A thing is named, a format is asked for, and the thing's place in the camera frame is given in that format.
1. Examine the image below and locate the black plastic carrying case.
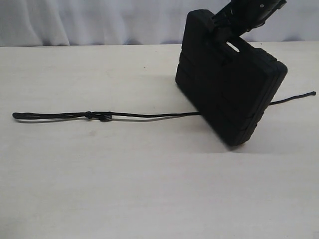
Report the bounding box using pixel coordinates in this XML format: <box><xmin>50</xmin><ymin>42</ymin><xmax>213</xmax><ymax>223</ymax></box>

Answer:
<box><xmin>175</xmin><ymin>9</ymin><xmax>288</xmax><ymax>147</ymax></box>

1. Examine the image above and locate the black cord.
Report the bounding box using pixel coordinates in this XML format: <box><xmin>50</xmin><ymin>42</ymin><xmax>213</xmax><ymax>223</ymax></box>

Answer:
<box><xmin>12</xmin><ymin>91</ymin><xmax>317</xmax><ymax>123</ymax></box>

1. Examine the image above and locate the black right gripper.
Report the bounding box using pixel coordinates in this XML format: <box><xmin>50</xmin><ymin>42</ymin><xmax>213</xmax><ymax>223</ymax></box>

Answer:
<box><xmin>211</xmin><ymin>0</ymin><xmax>287</xmax><ymax>46</ymax></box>

